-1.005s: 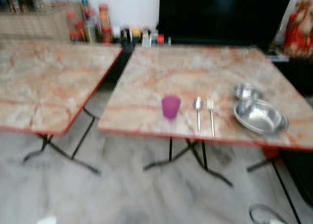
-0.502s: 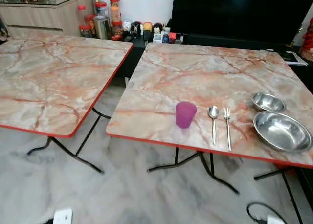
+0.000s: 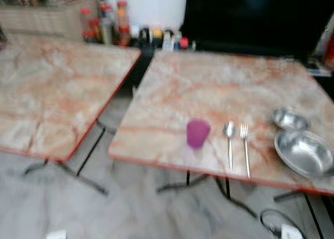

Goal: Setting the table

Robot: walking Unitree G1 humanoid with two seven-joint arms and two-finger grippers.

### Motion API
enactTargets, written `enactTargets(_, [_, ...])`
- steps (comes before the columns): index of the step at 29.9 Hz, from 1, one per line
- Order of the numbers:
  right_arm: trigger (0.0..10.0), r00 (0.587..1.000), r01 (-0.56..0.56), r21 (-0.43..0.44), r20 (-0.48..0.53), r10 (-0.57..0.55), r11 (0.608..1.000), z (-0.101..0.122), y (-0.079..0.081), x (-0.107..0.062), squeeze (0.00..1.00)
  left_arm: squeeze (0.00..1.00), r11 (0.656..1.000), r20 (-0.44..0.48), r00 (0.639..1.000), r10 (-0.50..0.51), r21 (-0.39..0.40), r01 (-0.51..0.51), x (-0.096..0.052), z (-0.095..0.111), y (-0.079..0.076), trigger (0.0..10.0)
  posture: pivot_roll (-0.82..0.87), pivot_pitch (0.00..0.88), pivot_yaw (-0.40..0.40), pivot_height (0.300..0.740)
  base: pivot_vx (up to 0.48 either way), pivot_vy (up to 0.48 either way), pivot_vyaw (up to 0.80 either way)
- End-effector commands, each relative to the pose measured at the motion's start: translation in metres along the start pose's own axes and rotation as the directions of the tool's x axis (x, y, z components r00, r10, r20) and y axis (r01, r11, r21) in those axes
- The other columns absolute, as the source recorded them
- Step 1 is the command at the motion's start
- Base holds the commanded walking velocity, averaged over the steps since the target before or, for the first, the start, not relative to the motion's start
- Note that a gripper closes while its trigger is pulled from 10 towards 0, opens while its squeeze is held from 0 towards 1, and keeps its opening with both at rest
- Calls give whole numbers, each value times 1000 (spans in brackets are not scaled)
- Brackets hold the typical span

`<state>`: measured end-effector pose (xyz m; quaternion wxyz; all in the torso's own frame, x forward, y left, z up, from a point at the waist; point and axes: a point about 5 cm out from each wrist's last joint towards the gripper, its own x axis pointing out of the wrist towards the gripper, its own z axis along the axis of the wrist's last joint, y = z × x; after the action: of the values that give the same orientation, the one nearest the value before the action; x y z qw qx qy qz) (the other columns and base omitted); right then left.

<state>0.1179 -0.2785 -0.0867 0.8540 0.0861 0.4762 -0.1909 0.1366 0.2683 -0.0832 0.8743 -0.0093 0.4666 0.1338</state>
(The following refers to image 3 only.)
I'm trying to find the silver metal spoon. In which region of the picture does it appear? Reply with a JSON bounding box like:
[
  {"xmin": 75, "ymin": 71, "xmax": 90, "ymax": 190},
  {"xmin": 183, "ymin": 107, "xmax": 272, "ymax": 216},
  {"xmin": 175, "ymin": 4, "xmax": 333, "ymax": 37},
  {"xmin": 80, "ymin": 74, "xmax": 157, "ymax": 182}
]
[{"xmin": 224, "ymin": 122, "xmax": 236, "ymax": 171}]

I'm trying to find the black cable on floor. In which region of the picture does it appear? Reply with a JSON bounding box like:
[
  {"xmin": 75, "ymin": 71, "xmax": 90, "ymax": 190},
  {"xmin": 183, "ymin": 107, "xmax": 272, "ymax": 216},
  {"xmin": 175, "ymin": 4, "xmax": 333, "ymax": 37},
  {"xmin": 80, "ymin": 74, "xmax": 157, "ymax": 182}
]
[{"xmin": 215, "ymin": 176, "xmax": 308, "ymax": 237}]

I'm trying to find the steel flask bottle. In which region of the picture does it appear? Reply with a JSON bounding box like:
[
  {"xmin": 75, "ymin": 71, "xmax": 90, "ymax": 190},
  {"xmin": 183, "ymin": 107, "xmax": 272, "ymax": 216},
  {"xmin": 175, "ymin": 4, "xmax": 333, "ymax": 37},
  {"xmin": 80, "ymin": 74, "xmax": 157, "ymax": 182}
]
[{"xmin": 100, "ymin": 5, "xmax": 115, "ymax": 45}]

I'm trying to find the woven beige basket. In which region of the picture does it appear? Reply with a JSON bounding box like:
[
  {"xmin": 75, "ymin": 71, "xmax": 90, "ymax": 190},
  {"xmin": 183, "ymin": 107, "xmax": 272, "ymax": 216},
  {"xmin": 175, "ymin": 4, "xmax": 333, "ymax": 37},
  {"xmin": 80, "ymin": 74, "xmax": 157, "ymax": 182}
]
[{"xmin": 0, "ymin": 0, "xmax": 100, "ymax": 41}]

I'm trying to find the white power adapter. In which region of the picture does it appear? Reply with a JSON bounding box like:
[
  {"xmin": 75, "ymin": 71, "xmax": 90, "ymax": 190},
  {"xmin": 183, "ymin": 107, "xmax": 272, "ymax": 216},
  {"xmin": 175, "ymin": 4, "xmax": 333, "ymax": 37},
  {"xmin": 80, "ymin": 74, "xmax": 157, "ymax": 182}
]
[{"xmin": 281, "ymin": 223, "xmax": 304, "ymax": 239}]

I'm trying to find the red-capped sauce bottle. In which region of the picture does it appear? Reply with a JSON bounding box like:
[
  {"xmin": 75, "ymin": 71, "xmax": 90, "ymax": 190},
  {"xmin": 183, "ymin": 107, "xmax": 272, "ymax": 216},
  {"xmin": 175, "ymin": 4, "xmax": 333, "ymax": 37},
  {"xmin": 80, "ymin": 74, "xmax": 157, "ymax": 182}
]
[{"xmin": 80, "ymin": 8, "xmax": 96, "ymax": 42}]

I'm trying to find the marble-top folding table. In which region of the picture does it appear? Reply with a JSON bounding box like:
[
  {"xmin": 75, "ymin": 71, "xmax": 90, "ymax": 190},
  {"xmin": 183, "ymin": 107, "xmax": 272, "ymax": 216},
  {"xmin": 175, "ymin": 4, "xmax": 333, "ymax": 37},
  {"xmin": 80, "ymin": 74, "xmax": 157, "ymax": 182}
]
[
  {"xmin": 0, "ymin": 37, "xmax": 142, "ymax": 163},
  {"xmin": 108, "ymin": 50, "xmax": 334, "ymax": 196}
]

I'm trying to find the large steel plate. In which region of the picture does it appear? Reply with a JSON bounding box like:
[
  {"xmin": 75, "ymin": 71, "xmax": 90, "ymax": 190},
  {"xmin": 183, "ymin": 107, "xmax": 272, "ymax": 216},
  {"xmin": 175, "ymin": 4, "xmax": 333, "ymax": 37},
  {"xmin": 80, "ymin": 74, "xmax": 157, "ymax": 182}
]
[{"xmin": 275, "ymin": 129, "xmax": 334, "ymax": 178}]

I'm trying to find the small steel bowl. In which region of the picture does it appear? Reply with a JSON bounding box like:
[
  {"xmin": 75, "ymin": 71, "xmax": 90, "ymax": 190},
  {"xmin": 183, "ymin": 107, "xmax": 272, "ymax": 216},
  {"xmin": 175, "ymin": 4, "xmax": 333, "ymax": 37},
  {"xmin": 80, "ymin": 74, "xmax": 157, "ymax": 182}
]
[{"xmin": 272, "ymin": 107, "xmax": 311, "ymax": 132}]

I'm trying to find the tall orange-capped bottle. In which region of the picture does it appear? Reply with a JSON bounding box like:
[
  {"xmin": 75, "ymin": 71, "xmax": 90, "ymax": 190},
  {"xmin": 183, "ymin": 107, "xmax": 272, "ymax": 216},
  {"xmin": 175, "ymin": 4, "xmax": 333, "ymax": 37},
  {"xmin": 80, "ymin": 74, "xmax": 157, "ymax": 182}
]
[{"xmin": 116, "ymin": 0, "xmax": 131, "ymax": 46}]

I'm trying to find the large black television screen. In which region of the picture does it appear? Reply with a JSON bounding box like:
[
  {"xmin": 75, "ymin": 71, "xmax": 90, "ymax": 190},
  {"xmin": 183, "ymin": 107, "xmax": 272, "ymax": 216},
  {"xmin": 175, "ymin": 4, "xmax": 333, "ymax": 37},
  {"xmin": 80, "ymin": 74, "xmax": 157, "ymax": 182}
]
[{"xmin": 179, "ymin": 0, "xmax": 334, "ymax": 62}]

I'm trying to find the purple plastic cup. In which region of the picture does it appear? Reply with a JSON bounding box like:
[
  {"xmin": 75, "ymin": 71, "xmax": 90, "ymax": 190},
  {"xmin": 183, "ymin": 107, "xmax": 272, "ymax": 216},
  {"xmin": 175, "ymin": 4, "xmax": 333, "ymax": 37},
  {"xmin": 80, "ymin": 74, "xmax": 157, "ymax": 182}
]
[{"xmin": 186, "ymin": 119, "xmax": 211, "ymax": 149}]

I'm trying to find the silver metal fork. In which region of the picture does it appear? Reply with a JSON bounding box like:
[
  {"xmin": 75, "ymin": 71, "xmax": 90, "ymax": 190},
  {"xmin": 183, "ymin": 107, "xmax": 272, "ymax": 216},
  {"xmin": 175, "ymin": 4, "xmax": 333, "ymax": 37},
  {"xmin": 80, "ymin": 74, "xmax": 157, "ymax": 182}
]
[{"xmin": 240, "ymin": 123, "xmax": 252, "ymax": 179}]

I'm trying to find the red container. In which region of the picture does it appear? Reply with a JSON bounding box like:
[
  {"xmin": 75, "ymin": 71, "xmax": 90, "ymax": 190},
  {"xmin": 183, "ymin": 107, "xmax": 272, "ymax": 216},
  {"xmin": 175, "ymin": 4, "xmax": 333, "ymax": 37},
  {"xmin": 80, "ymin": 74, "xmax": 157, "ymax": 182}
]
[{"xmin": 325, "ymin": 34, "xmax": 334, "ymax": 68}]

